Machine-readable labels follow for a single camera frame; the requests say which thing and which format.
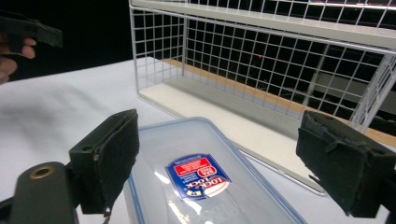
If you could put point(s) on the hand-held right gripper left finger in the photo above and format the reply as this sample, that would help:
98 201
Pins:
106 161

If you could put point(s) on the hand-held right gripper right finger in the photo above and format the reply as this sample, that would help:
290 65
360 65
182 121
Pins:
345 161

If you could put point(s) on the clear plastic container lid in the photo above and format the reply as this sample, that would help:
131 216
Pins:
199 174

